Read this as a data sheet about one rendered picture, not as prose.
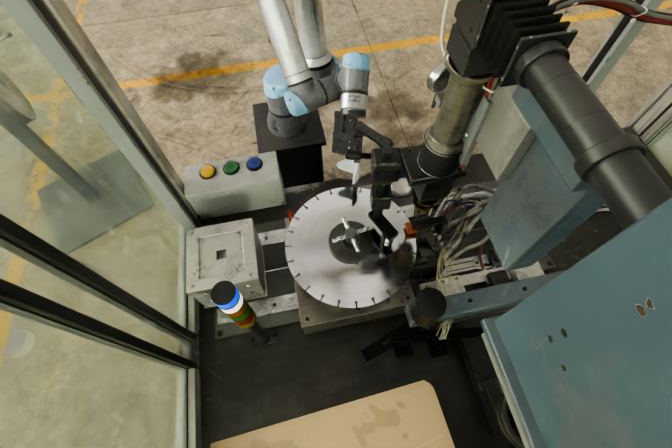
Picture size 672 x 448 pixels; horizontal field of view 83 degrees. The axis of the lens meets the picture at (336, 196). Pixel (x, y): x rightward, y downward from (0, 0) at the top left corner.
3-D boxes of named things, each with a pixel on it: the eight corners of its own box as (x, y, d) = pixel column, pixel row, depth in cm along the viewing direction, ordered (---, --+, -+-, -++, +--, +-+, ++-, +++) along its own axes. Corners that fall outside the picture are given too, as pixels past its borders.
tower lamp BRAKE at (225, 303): (215, 311, 69) (210, 307, 67) (214, 288, 72) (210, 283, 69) (240, 306, 70) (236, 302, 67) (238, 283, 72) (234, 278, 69)
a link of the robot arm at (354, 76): (364, 61, 109) (375, 53, 101) (361, 100, 110) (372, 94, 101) (337, 57, 107) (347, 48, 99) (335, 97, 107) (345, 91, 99)
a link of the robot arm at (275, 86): (262, 98, 137) (254, 68, 125) (295, 85, 140) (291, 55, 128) (275, 120, 131) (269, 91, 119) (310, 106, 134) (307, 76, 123)
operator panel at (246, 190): (200, 220, 122) (184, 196, 110) (200, 191, 128) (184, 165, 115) (286, 204, 125) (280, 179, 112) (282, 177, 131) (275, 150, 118)
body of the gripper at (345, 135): (333, 155, 109) (335, 113, 108) (363, 157, 109) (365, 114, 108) (331, 154, 101) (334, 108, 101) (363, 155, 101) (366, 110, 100)
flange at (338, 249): (351, 271, 91) (351, 268, 89) (319, 242, 96) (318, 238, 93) (381, 241, 95) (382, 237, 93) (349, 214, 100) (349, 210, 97)
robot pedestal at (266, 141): (264, 192, 216) (231, 93, 152) (333, 179, 220) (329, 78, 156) (272, 256, 195) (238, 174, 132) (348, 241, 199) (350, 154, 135)
